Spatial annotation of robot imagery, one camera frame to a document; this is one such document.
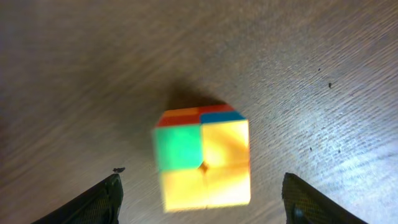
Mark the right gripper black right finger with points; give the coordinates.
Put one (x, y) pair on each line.
(305, 204)

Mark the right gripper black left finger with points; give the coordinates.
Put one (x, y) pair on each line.
(99, 204)

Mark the multicolour puzzle cube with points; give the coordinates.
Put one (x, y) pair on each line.
(203, 158)

